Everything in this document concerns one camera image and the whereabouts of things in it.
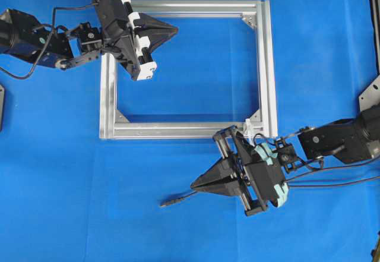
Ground white string loop holder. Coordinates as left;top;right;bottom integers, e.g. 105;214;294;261
243;118;255;146

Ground left gripper body white rail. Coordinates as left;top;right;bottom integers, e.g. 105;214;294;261
93;0;157;81

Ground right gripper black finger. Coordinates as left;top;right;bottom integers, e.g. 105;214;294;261
195;177;243;197
191;157;235;188

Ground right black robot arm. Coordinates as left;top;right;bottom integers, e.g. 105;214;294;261
191;105;379;216

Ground aluminium extrusion frame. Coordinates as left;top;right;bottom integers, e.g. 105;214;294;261
99;0;279;140

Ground black vertical rail top right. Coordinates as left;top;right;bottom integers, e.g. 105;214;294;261
369;0;379;73

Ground black wire with plug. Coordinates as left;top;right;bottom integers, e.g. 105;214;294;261
159;169;380;209

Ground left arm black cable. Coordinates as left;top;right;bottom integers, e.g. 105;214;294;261
0;2;100;81

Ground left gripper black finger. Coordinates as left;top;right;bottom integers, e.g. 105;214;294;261
137;12;178;33
138;30;178;63

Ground black plate left edge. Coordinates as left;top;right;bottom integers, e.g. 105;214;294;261
0;85;5;131

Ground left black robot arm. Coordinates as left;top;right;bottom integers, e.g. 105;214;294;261
1;0;178;81

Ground right gripper body teal pads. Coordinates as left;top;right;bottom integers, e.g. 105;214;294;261
213;127;289;216

